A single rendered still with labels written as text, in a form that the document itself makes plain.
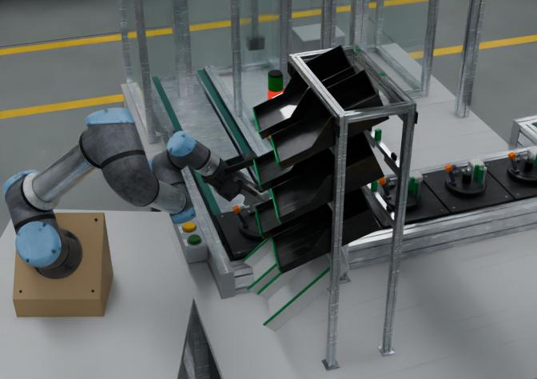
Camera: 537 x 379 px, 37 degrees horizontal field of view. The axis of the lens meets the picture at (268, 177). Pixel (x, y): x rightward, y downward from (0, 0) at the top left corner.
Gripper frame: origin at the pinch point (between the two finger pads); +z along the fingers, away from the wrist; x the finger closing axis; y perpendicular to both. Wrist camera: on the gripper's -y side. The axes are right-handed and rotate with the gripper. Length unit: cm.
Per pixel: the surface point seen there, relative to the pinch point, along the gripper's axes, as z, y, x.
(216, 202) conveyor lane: 5.0, 17.9, -21.4
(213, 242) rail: 0.0, 22.3, 0.4
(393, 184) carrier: 40.8, -28.3, -4.4
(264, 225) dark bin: -11.6, -0.5, 27.8
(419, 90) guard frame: 84, -58, -82
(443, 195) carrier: 54, -37, 3
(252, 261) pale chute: 0.3, 13.0, 20.5
